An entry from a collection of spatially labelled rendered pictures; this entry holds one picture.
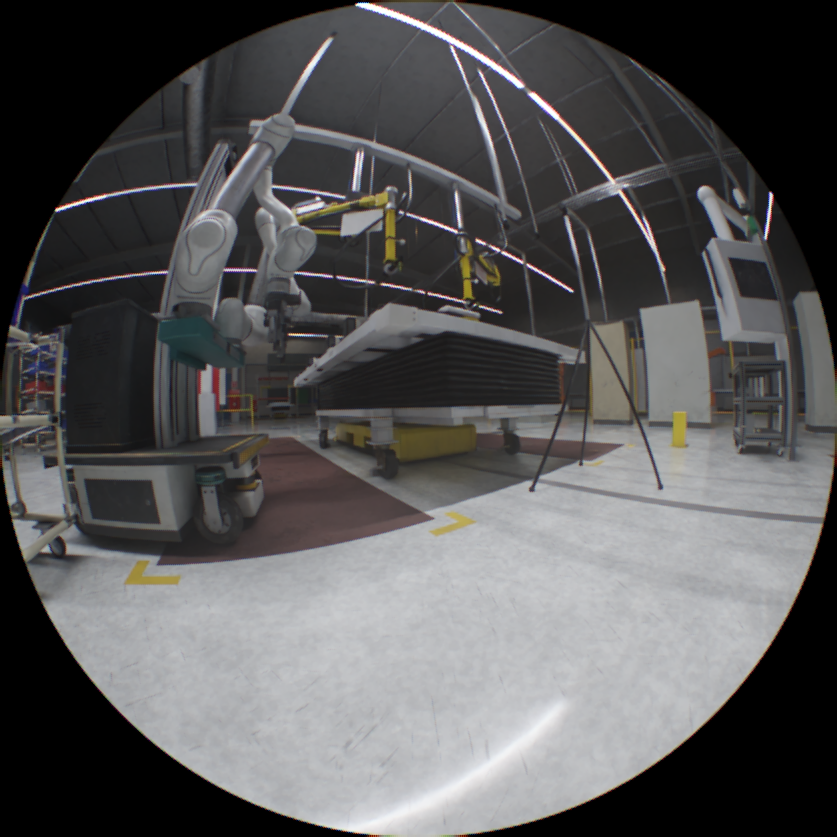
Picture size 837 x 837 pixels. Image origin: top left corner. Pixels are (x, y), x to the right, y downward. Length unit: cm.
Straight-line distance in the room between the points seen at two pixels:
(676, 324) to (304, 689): 570
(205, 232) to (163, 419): 64
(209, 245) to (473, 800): 109
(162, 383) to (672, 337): 589
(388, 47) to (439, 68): 161
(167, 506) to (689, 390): 579
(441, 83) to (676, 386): 1004
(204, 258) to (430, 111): 1064
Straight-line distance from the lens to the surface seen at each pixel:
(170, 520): 98
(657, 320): 563
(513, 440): 240
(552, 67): 1077
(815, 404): 586
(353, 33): 1028
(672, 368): 546
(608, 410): 581
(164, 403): 112
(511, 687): 52
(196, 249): 81
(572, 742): 49
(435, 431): 218
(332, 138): 352
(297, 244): 94
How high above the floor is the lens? 43
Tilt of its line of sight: 2 degrees down
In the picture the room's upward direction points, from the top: 2 degrees counter-clockwise
